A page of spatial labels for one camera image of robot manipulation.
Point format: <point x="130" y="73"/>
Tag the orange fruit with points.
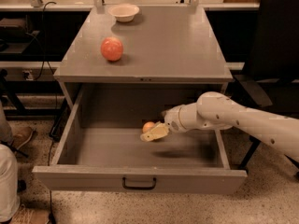
<point x="148" y="125"/>

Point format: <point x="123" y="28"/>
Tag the red apple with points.
<point x="111" y="49"/>

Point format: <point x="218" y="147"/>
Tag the black drawer handle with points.
<point x="139" y="184"/>

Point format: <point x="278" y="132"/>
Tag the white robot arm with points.
<point x="214" y="111"/>

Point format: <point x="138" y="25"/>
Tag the black office chair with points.
<point x="269" y="78"/>

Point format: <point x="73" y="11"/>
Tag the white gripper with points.
<point x="172" y="118"/>

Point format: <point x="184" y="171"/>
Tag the white paper bowl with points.
<point x="123" y="12"/>

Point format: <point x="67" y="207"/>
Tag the brown shoe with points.
<point x="22" y="137"/>

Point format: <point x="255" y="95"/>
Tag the grey drawer cabinet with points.
<point x="162" y="44"/>

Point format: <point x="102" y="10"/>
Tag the open grey top drawer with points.
<point x="101" y="145"/>

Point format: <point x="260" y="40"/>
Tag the person's white trouser leg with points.
<point x="9" y="199"/>

